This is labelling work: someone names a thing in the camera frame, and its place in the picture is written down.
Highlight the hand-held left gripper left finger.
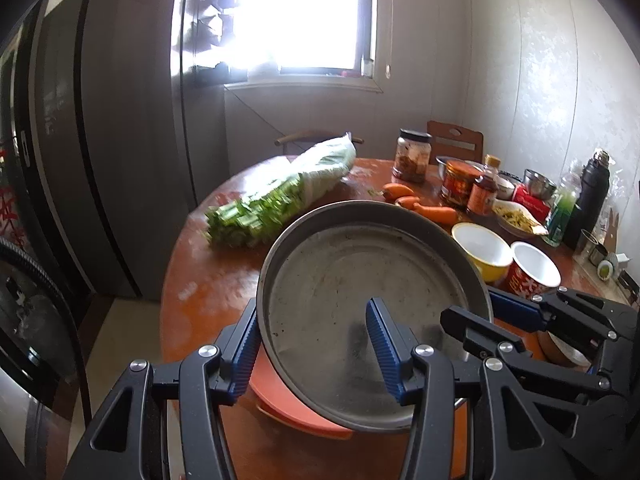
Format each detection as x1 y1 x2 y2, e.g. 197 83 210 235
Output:
64 297 263 480

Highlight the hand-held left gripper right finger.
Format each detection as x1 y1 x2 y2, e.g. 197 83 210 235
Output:
365 297 551 480

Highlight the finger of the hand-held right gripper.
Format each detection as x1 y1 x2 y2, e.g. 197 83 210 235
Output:
487 286 640 361
440 306 621 396

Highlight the red paper noodle bowl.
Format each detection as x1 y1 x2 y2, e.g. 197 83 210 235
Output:
502 241 562 301

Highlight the large stainless steel bowl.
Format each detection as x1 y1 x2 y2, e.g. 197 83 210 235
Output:
537 329 596 368

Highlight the yellow bowl with handle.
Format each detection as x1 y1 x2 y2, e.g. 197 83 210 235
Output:
451 222 514 283

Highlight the round metal pan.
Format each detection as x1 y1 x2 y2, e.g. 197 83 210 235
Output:
256 200 495 433

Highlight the white plate of cooked vegetables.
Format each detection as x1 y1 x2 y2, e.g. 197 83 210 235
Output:
492 198 549 237

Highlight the clear plastic cup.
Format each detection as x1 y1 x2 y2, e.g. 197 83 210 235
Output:
575 229 598 265

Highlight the green drink bottle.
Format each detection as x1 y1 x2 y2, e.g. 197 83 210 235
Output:
543 172 582 247

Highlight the red tissue box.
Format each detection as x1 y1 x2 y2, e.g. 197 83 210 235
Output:
511 183 551 218

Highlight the large carrot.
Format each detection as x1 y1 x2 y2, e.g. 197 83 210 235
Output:
412 203 460 224

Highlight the dark object at table edge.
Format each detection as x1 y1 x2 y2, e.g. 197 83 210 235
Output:
619 270 640 306

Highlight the brown vinegar bottle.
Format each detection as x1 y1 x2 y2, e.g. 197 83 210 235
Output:
466 155 502 216

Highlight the wooden rabbit ornament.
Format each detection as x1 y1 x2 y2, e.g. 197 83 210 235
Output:
602 212 621 256

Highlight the white ceramic bowl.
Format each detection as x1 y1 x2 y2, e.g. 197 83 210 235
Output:
495 172 517 201

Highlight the small stainless steel bowl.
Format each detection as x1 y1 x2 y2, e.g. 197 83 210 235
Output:
523 169 557 200

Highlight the black thermos flask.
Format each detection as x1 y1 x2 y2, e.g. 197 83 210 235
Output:
562 150 611 250

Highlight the red-lidded sauce jar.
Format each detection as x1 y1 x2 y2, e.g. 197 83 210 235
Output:
440 158 483 207

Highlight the clear jar with black lid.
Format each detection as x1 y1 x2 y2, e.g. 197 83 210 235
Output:
391 128 433 183

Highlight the wooden chair with cutout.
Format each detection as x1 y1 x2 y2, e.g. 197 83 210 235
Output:
426 121 485 165

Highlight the celery in plastic bag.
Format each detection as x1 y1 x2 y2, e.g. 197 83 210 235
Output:
205 132 357 249

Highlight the grey refrigerator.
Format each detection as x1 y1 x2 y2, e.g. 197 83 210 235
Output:
0 0 231 411

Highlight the bright window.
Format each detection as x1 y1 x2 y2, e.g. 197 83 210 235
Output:
220 0 378 78

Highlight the black corrugated cable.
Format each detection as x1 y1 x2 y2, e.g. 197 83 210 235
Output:
0 237 93 426

